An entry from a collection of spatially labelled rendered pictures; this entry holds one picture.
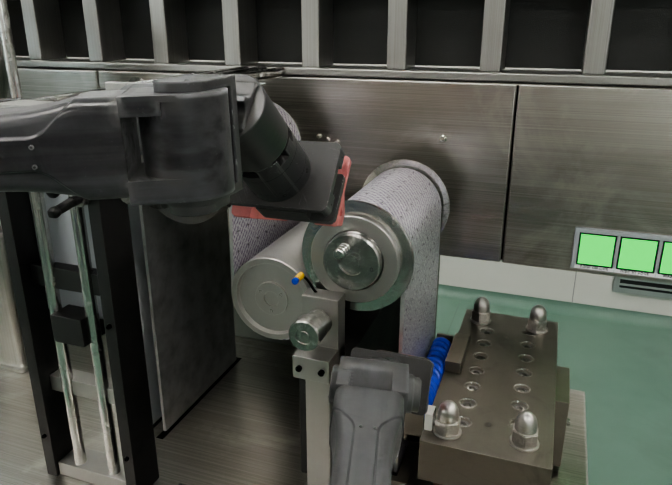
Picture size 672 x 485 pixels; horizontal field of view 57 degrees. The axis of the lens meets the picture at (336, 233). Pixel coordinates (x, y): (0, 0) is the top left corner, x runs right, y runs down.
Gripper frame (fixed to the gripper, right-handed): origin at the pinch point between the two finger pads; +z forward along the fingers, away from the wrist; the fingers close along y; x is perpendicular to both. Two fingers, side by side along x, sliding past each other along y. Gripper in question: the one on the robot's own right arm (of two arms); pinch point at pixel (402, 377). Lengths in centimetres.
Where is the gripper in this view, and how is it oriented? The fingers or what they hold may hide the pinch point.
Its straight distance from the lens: 85.8
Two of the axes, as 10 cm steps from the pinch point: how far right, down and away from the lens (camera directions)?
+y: 9.4, 1.1, -3.2
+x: 1.7, -9.8, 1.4
